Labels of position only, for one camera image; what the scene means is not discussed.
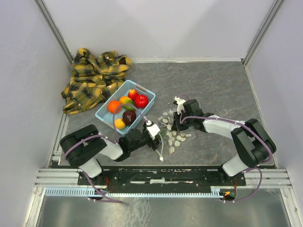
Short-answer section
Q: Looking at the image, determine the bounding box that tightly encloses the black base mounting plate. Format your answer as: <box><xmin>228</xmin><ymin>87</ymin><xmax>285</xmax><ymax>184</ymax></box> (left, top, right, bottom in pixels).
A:
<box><xmin>91</xmin><ymin>166</ymin><xmax>246</xmax><ymax>192</ymax></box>

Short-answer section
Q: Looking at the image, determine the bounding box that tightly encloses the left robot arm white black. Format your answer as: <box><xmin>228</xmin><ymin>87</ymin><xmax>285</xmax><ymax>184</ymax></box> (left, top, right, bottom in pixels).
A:
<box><xmin>60</xmin><ymin>123</ymin><xmax>164</xmax><ymax>184</ymax></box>

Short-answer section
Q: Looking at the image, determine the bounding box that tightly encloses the yellow orange fake fruit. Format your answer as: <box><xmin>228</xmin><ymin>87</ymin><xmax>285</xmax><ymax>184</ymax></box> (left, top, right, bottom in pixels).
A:
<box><xmin>114</xmin><ymin>118</ymin><xmax>126</xmax><ymax>130</ymax></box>

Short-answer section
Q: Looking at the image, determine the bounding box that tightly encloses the light blue plastic basket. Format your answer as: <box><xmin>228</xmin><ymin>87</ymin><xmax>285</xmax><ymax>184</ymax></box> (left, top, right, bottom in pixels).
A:
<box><xmin>95</xmin><ymin>79</ymin><xmax>156</xmax><ymax>136</ymax></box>

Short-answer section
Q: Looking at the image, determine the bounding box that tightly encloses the yellow plaid shirt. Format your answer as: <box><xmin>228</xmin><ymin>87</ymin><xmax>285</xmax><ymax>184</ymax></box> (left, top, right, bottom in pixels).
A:
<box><xmin>61</xmin><ymin>48</ymin><xmax>132</xmax><ymax>115</ymax></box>

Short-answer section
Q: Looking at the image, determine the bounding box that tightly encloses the green orange fake mango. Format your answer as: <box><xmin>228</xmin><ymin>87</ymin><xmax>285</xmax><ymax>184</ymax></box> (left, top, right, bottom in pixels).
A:
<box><xmin>119</xmin><ymin>96</ymin><xmax>135</xmax><ymax>111</ymax></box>

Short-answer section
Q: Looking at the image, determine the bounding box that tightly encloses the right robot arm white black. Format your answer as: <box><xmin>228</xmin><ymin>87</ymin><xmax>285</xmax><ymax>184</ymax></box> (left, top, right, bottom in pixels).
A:
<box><xmin>172</xmin><ymin>96</ymin><xmax>276</xmax><ymax>185</ymax></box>

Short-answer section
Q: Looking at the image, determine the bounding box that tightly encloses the orange fake orange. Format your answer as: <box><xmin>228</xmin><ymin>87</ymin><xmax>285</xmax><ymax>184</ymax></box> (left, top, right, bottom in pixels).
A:
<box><xmin>107</xmin><ymin>100</ymin><xmax>121</xmax><ymax>114</ymax></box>

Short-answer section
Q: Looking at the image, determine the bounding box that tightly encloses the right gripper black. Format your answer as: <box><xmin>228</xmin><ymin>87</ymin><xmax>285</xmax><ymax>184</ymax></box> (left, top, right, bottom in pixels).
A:
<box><xmin>171</xmin><ymin>110</ymin><xmax>193</xmax><ymax>132</ymax></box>

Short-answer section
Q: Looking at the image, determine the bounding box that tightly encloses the light blue cable duct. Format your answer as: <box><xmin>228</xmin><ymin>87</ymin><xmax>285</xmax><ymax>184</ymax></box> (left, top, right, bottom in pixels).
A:
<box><xmin>44</xmin><ymin>187</ymin><xmax>223</xmax><ymax>198</ymax></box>

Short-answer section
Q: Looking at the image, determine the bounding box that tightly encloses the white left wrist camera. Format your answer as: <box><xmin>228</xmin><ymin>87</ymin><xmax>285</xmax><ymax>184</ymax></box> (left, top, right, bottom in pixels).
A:
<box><xmin>145</xmin><ymin>120</ymin><xmax>160</xmax><ymax>140</ymax></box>

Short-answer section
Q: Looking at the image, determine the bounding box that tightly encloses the dark purple fake fruit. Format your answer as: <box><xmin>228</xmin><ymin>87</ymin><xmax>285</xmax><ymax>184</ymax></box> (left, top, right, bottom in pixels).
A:
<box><xmin>123</xmin><ymin>110</ymin><xmax>136</xmax><ymax>126</ymax></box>

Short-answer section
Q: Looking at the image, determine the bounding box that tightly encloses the aluminium frame rail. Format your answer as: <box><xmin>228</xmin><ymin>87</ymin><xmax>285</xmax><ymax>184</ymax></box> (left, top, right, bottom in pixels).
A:
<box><xmin>34</xmin><ymin>0</ymin><xmax>73</xmax><ymax>64</ymax></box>

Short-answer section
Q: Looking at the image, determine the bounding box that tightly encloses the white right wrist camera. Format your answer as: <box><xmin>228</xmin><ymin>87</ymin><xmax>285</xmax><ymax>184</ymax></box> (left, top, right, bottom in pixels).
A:
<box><xmin>173</xmin><ymin>96</ymin><xmax>186</xmax><ymax>114</ymax></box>

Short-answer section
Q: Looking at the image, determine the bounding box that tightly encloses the clear polka dot zip bag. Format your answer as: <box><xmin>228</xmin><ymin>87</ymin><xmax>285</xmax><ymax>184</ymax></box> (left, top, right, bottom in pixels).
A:
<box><xmin>156</xmin><ymin>109</ymin><xmax>196</xmax><ymax>162</ymax></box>

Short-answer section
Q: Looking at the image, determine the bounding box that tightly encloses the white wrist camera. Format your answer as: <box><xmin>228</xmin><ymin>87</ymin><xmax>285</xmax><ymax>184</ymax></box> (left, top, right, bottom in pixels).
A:
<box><xmin>145</xmin><ymin>120</ymin><xmax>160</xmax><ymax>140</ymax></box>
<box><xmin>173</xmin><ymin>96</ymin><xmax>186</xmax><ymax>114</ymax></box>

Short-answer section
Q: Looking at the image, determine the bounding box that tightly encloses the red fake apple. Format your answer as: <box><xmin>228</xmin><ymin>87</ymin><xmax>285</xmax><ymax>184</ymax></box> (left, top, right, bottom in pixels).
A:
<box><xmin>134</xmin><ymin>95</ymin><xmax>149</xmax><ymax>109</ymax></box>

